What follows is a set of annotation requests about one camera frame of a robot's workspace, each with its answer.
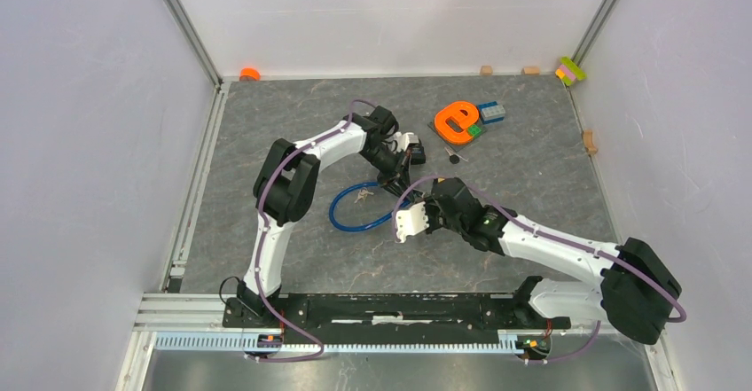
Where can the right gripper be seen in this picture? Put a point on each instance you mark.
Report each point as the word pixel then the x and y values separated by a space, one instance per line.
pixel 429 204

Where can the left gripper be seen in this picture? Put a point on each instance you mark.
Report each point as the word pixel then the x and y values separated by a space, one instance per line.
pixel 401 168

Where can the silver key bunch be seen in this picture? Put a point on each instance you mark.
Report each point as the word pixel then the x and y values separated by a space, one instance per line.
pixel 363 194

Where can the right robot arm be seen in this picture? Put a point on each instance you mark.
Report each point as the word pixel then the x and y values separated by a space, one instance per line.
pixel 626 285

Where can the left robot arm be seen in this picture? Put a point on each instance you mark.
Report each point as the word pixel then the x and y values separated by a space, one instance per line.
pixel 286 186

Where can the black head key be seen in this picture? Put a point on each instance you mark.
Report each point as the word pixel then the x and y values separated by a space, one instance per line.
pixel 454 157

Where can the black padlock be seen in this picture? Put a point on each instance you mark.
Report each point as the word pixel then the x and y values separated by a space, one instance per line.
pixel 417 155

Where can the grey plate under letter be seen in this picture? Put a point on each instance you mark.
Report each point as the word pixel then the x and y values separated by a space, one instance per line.
pixel 451 134

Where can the green lego brick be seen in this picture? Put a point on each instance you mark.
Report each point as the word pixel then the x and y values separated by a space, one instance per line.
pixel 475 131

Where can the orange letter block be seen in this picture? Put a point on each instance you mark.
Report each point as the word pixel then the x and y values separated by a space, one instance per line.
pixel 462 113

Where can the blue lego brick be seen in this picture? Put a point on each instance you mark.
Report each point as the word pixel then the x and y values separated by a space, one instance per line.
pixel 491 112

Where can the wooden arch piece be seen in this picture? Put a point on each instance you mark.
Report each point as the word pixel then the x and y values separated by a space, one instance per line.
pixel 589 143

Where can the wooden block right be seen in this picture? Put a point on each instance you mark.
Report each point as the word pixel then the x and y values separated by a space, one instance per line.
pixel 531 70

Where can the stacked coloured lego bricks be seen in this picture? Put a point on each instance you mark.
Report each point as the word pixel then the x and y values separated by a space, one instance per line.
pixel 569 72

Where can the orange round cap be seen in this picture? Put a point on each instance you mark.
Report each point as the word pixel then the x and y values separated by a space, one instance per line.
pixel 249 74

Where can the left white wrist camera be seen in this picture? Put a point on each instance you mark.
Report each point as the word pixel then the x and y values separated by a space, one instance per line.
pixel 405 141

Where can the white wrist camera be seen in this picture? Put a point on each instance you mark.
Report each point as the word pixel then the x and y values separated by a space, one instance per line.
pixel 405 141
pixel 410 221

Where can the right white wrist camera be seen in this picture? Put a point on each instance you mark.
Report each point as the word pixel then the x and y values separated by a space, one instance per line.
pixel 410 221

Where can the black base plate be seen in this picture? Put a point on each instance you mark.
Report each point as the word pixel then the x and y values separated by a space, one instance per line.
pixel 407 318

